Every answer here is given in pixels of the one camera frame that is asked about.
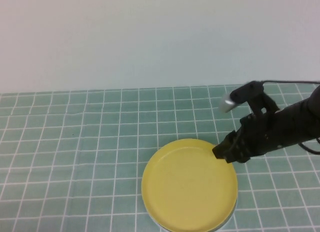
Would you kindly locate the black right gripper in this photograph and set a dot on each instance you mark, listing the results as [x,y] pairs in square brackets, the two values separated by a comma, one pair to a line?
[260,136]

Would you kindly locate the yellow plastic plate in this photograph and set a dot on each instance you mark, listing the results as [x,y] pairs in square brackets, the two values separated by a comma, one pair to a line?
[187,189]

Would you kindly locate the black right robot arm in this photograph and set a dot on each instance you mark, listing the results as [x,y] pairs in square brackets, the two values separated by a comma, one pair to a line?
[300,121]

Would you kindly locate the white plastic plate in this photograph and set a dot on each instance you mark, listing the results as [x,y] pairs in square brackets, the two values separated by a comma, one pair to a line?
[159,225]

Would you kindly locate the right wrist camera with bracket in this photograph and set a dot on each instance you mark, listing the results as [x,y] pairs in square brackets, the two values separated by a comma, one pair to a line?
[240,93]

